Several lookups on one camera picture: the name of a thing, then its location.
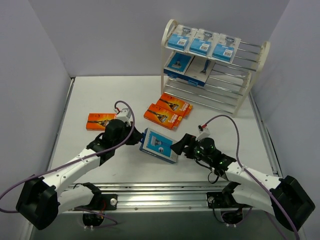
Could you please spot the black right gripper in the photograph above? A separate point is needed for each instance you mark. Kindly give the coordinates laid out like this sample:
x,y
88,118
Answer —
x,y
189,145

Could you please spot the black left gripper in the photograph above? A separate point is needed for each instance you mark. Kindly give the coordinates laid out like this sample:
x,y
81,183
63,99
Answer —
x,y
135,136

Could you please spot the grey Harry's box blue razor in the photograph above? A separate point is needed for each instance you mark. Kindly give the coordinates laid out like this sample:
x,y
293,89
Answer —
x,y
199,70

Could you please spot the clear Gillette blister pack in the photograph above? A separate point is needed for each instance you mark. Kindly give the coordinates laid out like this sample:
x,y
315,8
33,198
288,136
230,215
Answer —
x,y
181,37
203,42

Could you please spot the white Gillette Skinguard razor pack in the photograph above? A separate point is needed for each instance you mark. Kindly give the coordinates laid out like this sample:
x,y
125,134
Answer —
x,y
226,48

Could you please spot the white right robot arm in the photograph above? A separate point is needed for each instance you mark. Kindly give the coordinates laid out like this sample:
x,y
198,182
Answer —
x,y
283,198

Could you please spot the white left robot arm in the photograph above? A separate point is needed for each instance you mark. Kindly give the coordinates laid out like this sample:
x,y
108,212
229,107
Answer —
x,y
43,198

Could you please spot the cream metal-rod shelf rack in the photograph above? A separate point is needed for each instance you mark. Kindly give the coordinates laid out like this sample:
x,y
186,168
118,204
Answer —
x,y
228,84

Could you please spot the orange Gillette Fusion5 box middle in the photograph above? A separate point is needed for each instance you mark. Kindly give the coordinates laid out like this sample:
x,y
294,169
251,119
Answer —
x,y
163,117

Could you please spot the orange gillette fusion5 box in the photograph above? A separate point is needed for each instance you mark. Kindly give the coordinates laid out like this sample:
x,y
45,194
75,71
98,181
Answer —
x,y
163,117
99,121
176,105

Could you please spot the orange Gillette Fusion5 box left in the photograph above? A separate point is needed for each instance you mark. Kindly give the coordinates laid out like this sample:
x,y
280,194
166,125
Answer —
x,y
99,121

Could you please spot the orange Gillette Fusion5 box right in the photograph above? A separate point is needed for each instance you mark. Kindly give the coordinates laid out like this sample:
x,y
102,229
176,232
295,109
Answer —
x,y
176,105

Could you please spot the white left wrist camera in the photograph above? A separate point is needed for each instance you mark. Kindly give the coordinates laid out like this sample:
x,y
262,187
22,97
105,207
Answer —
x,y
124,115

